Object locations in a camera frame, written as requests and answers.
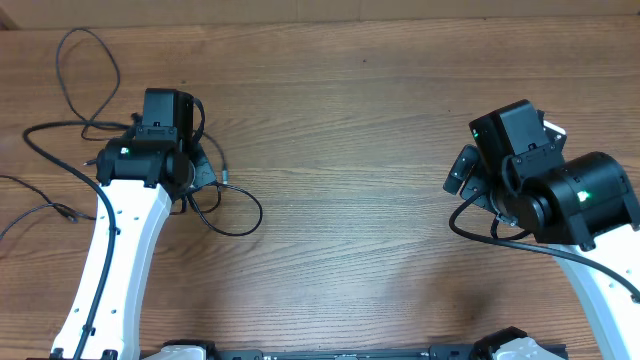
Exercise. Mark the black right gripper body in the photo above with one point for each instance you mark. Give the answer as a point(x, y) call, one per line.
point(478, 185)

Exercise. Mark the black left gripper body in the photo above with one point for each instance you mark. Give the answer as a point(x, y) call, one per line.
point(202, 168)

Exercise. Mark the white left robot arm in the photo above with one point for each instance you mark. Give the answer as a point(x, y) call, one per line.
point(140, 176)

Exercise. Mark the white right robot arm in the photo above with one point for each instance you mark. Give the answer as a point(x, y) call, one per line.
point(519, 192)

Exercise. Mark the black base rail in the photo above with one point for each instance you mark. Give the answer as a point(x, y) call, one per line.
point(508, 343)

